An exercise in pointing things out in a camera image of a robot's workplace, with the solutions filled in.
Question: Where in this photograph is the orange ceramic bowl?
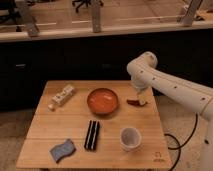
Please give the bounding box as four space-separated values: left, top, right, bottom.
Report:
87 88 119 115

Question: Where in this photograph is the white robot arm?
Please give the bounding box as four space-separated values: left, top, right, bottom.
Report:
127 52 213 171

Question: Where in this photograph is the red chili pepper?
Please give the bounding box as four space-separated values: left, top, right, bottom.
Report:
126 99 147 107

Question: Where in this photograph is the white paper cup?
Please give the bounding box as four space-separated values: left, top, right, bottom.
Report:
120 127 142 151

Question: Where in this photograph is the black striped rectangular block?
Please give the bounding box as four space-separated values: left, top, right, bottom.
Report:
84 121 100 151

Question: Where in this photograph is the white tube package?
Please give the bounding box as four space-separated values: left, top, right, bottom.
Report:
48 85 75 111

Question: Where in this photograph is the blue sponge cloth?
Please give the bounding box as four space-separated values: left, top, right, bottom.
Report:
50 139 76 163

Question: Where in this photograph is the black office chair base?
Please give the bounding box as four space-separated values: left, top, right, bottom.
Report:
72 0 104 13

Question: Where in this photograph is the black office chair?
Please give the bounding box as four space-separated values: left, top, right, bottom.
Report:
0 0 21 32

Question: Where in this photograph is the black cable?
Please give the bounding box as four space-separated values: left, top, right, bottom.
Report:
164 113 199 171

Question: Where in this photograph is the grey metal post middle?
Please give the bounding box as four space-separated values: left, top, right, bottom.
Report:
91 0 101 33

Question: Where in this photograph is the grey metal post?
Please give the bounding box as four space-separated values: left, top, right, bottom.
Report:
181 0 202 27
91 0 101 33
15 0 39 37

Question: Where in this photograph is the grey metal post right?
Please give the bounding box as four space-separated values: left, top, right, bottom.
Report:
181 0 202 27

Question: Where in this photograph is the grey metal post left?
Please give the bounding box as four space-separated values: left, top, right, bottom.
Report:
15 0 39 37

